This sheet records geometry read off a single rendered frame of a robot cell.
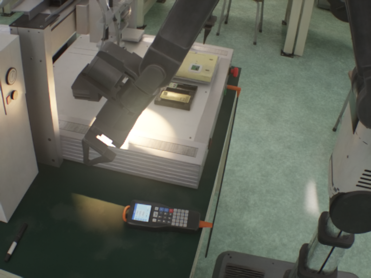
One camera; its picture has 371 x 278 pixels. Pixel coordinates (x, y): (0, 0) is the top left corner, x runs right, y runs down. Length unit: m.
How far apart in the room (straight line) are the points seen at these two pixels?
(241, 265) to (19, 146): 0.98
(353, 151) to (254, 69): 2.55
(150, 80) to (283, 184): 1.86
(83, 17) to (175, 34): 0.62
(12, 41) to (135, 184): 0.56
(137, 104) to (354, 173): 0.50
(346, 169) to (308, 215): 1.39
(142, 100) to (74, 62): 0.95
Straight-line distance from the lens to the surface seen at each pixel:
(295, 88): 3.32
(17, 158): 1.21
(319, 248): 1.26
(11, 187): 1.21
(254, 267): 1.75
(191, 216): 1.18
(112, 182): 1.30
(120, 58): 0.72
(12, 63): 1.08
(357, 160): 0.95
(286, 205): 2.37
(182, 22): 0.65
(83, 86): 0.78
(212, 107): 1.43
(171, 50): 0.67
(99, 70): 0.73
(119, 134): 0.79
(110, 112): 0.77
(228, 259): 1.75
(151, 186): 1.29
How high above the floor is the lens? 1.68
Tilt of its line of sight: 41 degrees down
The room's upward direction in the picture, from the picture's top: 5 degrees clockwise
